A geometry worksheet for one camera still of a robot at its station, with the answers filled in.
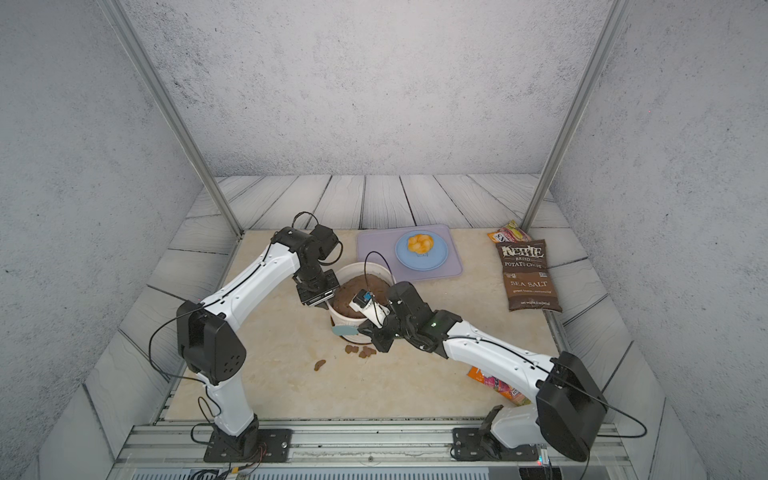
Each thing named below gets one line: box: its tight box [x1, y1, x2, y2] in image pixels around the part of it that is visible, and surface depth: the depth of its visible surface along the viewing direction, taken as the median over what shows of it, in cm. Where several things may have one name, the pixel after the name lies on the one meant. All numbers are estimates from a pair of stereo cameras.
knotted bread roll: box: [407, 234, 435, 254], surface depth 116 cm
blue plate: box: [395, 230, 449, 272], surface depth 114 cm
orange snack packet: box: [487, 220, 532, 243], surface depth 117 cm
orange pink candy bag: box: [467, 366, 532, 406], surface depth 82 cm
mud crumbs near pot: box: [345, 344, 377, 359], surface depth 91 cm
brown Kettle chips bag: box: [496, 239, 562, 312], surface depth 106 cm
